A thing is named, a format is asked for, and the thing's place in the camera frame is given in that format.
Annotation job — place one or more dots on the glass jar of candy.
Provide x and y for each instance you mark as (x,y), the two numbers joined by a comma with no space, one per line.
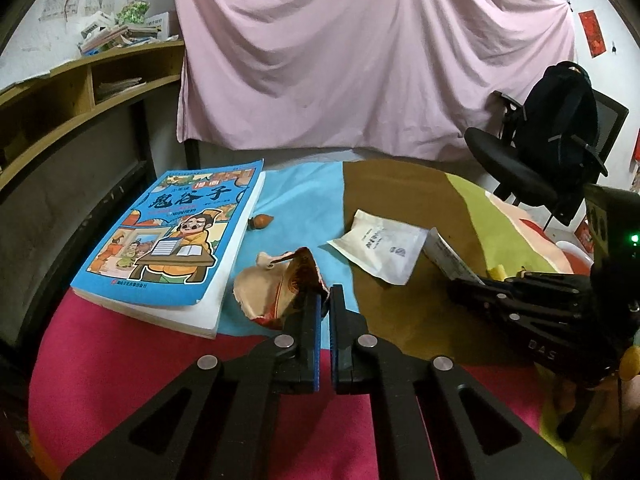
(132,10)

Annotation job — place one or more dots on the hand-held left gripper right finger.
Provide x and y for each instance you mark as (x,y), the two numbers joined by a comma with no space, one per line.
(336,345)

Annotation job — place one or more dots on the orange bucket with white rim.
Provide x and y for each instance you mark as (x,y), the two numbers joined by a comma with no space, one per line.
(572,250)

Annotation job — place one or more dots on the wooden shelf desk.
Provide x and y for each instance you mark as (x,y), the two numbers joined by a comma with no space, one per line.
(80,90)

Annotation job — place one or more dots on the white green packet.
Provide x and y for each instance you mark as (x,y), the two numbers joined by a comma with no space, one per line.
(445,255)

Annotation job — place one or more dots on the white blue box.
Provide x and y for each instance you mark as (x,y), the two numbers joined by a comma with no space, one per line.
(157,20)

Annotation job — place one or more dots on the small brown nut shell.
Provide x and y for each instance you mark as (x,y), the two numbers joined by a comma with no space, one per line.
(261,221)

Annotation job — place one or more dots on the thin pile of papers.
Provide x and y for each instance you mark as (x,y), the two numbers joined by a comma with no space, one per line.
(120,89)

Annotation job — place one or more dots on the pink hanging sheet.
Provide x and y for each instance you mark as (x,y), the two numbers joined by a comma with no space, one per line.
(350,60)

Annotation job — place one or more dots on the colourful patchwork blanket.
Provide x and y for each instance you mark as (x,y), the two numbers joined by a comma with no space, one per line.
(100,360)

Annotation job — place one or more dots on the blue comic book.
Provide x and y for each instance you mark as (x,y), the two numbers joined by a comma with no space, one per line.
(175,230)

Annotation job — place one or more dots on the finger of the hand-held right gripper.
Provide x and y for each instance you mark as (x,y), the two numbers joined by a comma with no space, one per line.
(550,282)
(500,307)

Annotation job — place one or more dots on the red diamond paper decoration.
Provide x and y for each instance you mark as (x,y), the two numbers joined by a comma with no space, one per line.
(592,32)

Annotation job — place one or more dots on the stack of books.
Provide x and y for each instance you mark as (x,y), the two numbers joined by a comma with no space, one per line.
(115,37)

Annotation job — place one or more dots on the black office chair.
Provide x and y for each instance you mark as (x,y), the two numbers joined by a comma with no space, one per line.
(500,150)

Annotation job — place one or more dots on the red tan snack bag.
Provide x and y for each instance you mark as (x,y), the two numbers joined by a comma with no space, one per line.
(270,285)

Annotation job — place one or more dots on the white pouch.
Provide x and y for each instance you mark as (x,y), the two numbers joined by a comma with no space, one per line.
(385,247)

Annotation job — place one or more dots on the dark blue backpack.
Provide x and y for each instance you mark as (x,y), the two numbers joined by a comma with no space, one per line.
(560,120)

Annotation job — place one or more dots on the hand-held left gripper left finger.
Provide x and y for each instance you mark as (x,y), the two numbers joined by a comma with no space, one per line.
(315,345)

